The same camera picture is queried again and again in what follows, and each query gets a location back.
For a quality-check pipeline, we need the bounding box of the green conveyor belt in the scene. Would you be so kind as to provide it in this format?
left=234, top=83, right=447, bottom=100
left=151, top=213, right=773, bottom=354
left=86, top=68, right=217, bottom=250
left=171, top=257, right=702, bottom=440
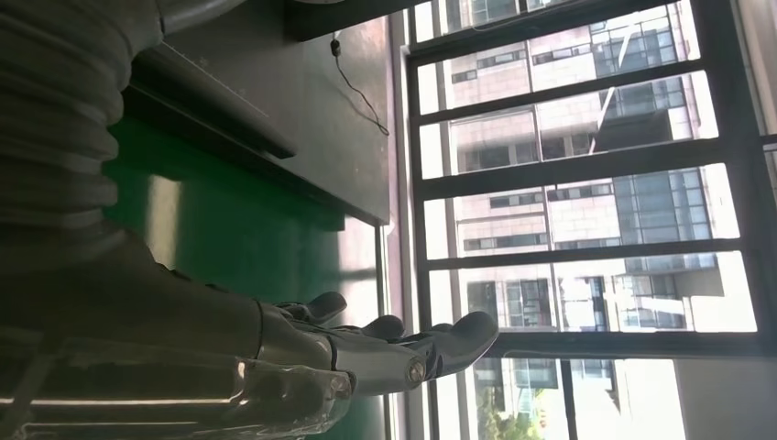
left=103, top=115, right=399, bottom=440

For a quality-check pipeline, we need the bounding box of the thin black cable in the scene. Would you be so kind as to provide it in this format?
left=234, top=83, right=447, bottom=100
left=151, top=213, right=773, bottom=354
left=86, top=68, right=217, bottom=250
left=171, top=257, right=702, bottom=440
left=329, top=37, right=391, bottom=138

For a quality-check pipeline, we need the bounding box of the black inbound machine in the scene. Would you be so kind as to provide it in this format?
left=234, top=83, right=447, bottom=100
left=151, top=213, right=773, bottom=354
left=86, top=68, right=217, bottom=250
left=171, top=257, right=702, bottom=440
left=121, top=0, right=426, bottom=183

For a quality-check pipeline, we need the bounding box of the black window frame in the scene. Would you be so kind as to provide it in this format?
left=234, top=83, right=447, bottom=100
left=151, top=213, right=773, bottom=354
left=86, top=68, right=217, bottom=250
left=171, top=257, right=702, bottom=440
left=400, top=0, right=777, bottom=440

